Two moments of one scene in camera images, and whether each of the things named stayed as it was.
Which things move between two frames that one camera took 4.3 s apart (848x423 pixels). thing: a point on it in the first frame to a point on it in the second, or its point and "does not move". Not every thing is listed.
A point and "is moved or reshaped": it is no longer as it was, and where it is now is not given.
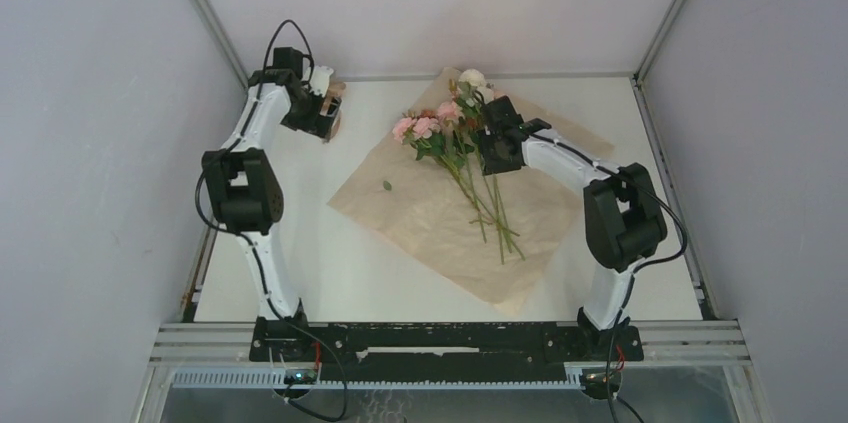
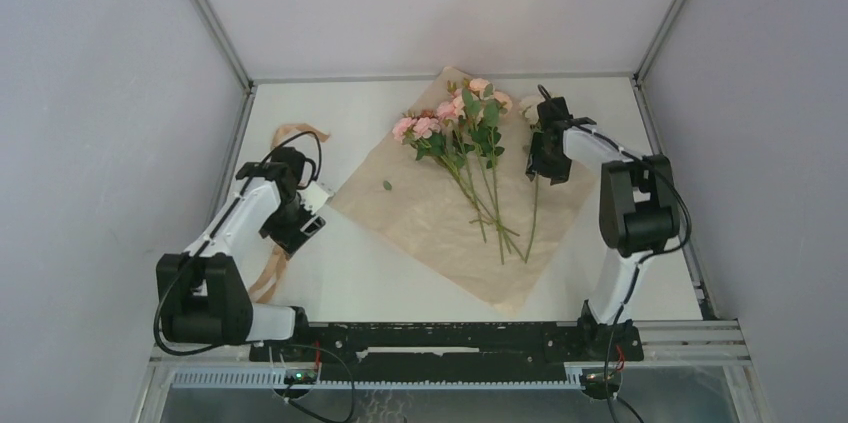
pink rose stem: [472, 187] to [481, 108]
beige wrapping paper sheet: [423, 188] does not move
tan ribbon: [335, 87] is moved or reshaped
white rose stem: [471, 83] to [532, 239]
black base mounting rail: [352, 352] does not move
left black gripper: [316, 125] to [289, 238]
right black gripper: [489, 163] to [560, 173]
